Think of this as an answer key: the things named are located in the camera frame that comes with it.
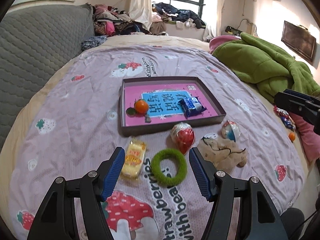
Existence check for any blue wrapped candy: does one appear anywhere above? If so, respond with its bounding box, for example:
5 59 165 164
280 116 296 130

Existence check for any green fleece blanket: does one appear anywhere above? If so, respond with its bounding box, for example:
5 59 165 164
212 32 320 104

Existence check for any red egg toy in wrapper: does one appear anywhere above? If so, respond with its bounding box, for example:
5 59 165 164
170 122 195 155

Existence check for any red wrapped candy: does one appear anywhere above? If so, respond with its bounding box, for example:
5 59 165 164
273 105 289 117

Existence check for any green hair scrunchie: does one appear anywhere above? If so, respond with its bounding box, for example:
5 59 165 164
150 149 188 187

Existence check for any strawberry printed blanket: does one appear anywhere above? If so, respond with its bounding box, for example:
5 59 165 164
7 44 307 240

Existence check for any white curtain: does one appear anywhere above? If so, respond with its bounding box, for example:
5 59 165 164
129 0 153 30
202 0 229 40

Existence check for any shallow box with pink bottom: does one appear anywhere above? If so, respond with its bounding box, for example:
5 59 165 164
118 76 227 137

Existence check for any dark clothes heap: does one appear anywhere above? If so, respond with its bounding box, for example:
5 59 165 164
151 2 207 29

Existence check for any pink cloth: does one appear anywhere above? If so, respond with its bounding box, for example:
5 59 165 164
209 35 240 54

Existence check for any tangerine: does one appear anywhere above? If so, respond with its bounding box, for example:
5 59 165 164
134 99 148 114

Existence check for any dark patterned cloth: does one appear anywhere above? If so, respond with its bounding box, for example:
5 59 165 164
81 35 108 52

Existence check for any pile of clothes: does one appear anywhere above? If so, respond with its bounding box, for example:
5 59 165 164
93 4 153 37

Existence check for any wall-mounted television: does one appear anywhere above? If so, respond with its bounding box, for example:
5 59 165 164
281 20 317 63

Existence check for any beige plush toy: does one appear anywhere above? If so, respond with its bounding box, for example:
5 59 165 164
197 134 249 173

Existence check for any yellow rice cracker packet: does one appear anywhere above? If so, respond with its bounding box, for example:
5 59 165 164
120 137 148 180

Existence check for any bed with beige sheet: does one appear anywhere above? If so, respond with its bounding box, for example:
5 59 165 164
0 34 320 240

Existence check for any grey quilted headboard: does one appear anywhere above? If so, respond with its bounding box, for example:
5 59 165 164
0 4 95 150

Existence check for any blue snack packet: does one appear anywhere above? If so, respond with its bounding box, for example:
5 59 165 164
178 96 207 118

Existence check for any pink pillow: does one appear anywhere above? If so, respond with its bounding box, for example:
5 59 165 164
287 112 320 163

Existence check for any person's dark clothing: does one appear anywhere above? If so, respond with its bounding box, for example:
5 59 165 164
282 209 305 240

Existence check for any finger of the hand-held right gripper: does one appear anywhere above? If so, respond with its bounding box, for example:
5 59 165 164
284 89 320 108
274 92 320 130

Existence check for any blue and white egg toy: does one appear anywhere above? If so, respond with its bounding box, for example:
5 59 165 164
221 120 241 142

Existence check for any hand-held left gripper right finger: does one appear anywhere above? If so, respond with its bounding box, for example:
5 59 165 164
189 147 288 240

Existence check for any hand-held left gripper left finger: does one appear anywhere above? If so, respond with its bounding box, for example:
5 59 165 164
27 147 125 240

